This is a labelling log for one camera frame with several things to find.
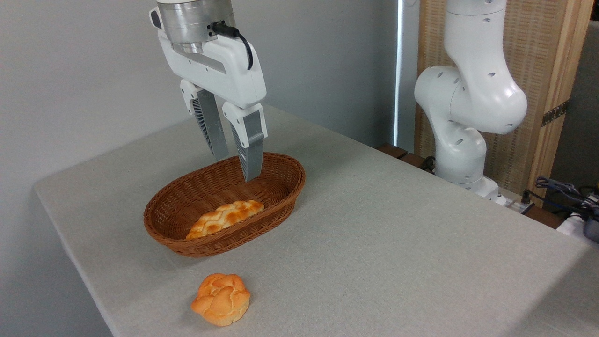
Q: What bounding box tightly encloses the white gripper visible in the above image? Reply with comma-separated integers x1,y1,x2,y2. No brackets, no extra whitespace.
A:
149,8,269,183

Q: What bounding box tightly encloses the round knotted bread roll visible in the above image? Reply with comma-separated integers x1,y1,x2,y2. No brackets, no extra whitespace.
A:
191,273,252,327

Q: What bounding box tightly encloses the brown oval wicker basket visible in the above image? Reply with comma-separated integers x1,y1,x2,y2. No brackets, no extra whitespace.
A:
143,152,307,258

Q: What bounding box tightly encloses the long braided bread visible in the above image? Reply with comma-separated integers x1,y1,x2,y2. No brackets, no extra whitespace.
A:
186,200,265,241

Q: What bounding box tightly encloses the grey tablecloth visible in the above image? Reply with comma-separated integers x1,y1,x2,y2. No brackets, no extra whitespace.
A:
33,98,599,337

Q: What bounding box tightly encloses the wooden lattice screen panel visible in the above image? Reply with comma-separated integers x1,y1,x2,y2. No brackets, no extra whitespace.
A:
416,0,596,207

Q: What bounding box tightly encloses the metal screen hinge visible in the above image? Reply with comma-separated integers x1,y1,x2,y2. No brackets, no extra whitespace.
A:
541,99,570,127

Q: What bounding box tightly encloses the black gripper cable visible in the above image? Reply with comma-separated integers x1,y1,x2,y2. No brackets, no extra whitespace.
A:
209,22,254,71

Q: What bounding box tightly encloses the bundle of dark cables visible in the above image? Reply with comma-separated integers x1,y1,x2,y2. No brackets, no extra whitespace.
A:
535,176,599,221

